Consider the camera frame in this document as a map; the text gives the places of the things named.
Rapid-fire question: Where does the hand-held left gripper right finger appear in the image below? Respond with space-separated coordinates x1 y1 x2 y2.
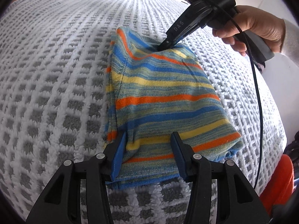
170 132 272 224

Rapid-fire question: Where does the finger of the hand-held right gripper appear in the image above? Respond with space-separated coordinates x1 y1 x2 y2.
158 3 212 52
168 19 208 50

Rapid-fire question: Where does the orange cloth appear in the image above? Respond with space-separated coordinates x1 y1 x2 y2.
259 154 295 217

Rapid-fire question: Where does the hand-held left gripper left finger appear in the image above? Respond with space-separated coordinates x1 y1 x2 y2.
26 131 128 224

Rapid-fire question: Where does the white grey checkered blanket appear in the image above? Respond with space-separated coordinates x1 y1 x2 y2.
0 0 288 224

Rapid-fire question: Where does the black cable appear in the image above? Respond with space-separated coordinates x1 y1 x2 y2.
218 5 262 189

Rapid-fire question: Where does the person's right hand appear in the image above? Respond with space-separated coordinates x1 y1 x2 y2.
212 5 286 56

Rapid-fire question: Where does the striped knitted sweater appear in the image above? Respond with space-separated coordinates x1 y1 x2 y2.
105 26 243 190

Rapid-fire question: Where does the person's right forearm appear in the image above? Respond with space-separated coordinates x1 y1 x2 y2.
281 19 299 62

